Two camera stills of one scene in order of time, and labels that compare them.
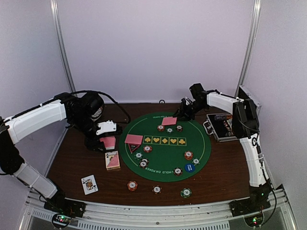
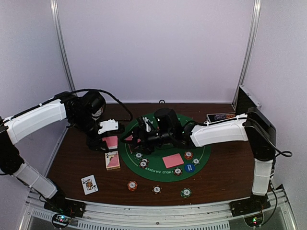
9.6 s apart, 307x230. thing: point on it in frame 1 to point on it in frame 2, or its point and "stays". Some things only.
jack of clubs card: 89,185 stays
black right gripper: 183,112 to 147,149
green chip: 138,155 stays
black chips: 144,163 stays
